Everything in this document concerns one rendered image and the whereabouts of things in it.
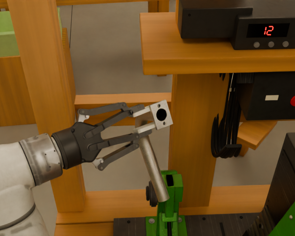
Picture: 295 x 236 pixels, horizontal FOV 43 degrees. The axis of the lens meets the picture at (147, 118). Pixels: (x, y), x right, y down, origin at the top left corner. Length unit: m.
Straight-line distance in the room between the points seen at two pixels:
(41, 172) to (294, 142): 0.70
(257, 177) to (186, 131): 1.68
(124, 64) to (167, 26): 2.89
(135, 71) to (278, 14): 2.92
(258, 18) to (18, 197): 0.59
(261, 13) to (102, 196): 0.85
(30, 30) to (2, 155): 0.35
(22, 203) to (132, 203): 0.69
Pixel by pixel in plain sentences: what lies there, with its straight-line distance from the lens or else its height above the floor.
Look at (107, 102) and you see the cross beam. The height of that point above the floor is 1.28.
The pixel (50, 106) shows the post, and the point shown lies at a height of 1.34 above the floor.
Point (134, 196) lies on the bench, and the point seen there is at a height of 0.88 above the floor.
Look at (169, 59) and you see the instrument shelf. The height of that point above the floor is 1.54.
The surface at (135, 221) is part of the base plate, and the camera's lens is 1.28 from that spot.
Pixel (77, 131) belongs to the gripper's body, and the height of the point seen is 1.46.
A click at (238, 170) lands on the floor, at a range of 2.74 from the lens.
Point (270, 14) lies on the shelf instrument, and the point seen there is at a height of 1.61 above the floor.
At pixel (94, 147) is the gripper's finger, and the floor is 1.44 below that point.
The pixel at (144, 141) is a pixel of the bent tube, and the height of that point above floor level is 1.32.
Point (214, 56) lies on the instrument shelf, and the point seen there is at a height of 1.54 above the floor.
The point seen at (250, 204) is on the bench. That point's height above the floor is 0.88.
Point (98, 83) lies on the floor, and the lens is 3.55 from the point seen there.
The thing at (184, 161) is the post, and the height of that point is 1.11.
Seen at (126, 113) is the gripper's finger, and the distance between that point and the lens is 0.77.
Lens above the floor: 1.94
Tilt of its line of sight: 39 degrees down
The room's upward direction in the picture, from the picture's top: straight up
